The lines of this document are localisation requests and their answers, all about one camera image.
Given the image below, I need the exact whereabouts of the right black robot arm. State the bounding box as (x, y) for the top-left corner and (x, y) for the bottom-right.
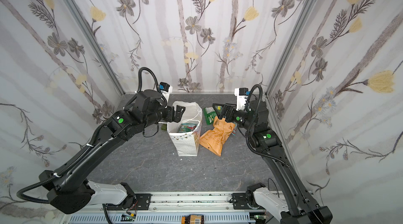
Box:
(212, 84), (333, 224)

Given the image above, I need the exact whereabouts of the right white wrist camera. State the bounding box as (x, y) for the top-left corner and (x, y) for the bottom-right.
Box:
(234, 87), (249, 110)

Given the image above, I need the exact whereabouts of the green snack packet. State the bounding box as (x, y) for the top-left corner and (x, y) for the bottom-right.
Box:
(203, 107), (217, 125)

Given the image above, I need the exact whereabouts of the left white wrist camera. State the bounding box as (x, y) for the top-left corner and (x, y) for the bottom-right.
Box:
(159, 82), (173, 101)

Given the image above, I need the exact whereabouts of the white paper bag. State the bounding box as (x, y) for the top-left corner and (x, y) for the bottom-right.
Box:
(167, 101), (203, 157)

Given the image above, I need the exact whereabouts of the white slotted cable duct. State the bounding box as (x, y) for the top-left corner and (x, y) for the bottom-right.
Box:
(65, 212), (256, 224)

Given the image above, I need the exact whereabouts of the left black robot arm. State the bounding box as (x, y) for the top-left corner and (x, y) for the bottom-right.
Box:
(16, 67), (186, 215)

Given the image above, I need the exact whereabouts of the orange paper snack packet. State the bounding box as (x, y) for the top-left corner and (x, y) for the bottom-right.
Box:
(199, 116), (236, 156)

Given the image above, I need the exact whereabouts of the yellow black connector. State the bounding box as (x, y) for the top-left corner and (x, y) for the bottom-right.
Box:
(181, 214), (205, 224)

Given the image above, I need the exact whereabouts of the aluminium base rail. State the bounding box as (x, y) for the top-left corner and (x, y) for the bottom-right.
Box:
(61, 190), (322, 216)

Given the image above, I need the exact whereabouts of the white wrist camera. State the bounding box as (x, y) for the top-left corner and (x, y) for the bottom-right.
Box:
(234, 87), (249, 110)
(159, 82), (173, 101)

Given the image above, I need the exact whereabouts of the teal mint candy packet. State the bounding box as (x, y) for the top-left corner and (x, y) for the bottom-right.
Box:
(178, 123), (197, 133)

